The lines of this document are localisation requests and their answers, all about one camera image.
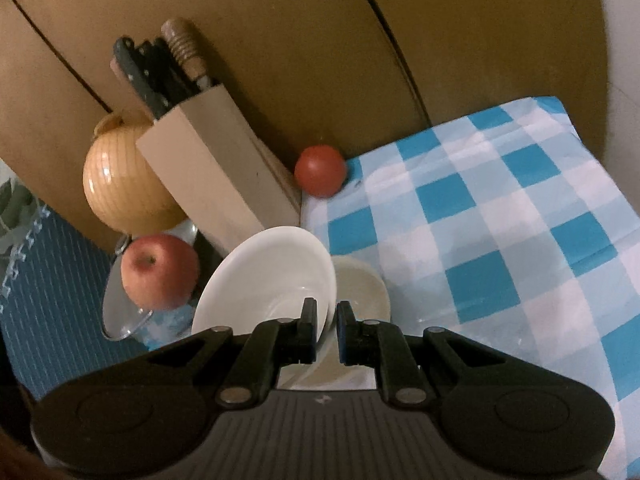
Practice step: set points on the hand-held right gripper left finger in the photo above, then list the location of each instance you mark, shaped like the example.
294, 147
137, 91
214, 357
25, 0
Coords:
310, 325

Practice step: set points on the yellow pomelo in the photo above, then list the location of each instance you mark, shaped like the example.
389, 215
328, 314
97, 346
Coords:
115, 180

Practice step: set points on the blue white checkered tablecloth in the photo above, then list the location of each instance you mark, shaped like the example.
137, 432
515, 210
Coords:
450, 240

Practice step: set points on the white appliance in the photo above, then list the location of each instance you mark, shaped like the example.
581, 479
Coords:
625, 85

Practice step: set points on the clear glass container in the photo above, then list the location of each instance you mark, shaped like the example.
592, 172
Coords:
119, 312

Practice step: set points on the white green patterned cloth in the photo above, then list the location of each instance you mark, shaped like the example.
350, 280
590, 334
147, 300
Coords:
15, 210

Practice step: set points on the wooden knife block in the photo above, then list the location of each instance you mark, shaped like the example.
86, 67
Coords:
210, 170

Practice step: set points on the red tomato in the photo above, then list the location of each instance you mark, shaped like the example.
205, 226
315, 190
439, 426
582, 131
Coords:
320, 171

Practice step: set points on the red yellow apple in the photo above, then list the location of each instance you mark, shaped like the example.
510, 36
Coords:
160, 270

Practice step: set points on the large cream bowl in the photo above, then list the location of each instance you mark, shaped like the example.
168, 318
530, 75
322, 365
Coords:
361, 285

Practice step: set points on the blue ribbed mat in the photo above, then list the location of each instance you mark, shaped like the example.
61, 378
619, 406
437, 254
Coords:
50, 320

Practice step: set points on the brown wooden cabinet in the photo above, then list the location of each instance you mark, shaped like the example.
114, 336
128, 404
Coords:
300, 35

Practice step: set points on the medium cream bowl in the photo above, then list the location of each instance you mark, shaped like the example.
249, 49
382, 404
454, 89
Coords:
260, 280

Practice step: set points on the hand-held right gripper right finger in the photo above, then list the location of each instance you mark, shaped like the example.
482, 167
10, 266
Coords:
343, 332

